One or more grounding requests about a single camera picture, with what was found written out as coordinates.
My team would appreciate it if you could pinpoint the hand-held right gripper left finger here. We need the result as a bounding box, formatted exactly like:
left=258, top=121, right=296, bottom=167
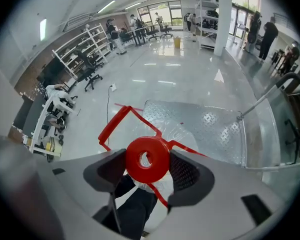
left=83, top=148, right=127, bottom=193

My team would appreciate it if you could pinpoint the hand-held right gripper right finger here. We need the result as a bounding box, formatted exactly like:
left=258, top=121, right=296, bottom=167
left=167, top=149, right=216, bottom=208

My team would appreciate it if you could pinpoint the metal platform cart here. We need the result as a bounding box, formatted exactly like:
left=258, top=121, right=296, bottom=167
left=141, top=72, right=300, bottom=171

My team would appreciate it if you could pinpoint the person's leg in dark trousers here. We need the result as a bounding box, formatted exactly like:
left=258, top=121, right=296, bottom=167
left=113, top=174, right=159, bottom=240

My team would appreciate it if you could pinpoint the yellow and white box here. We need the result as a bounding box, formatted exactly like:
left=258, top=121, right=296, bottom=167
left=44, top=136, right=64, bottom=158

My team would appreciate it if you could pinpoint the white table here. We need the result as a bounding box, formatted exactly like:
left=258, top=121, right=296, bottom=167
left=29, top=93, right=78, bottom=158

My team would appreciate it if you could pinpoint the black office chair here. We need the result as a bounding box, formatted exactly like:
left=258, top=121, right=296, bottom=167
left=145, top=25, right=159, bottom=42
left=75, top=49, right=104, bottom=93
left=159, top=21, right=174, bottom=39

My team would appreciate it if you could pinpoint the white paper sheet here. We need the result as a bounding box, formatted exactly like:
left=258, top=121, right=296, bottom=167
left=213, top=68, right=225, bottom=83

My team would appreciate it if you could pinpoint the white shelving rack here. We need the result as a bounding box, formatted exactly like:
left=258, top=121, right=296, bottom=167
left=51, top=23, right=111, bottom=80

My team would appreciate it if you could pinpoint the standing desk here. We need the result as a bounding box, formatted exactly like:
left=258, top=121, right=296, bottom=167
left=125, top=26, right=151, bottom=47

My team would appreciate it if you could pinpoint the tall white metal rack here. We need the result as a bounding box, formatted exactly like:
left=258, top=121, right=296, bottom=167
left=194, top=0, right=220, bottom=50

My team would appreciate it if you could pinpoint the white pillar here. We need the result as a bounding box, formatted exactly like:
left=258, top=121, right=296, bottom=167
left=213, top=0, right=233, bottom=57

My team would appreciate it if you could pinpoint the black cable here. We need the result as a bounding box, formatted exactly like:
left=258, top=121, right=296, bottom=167
left=106, top=85, right=114, bottom=146

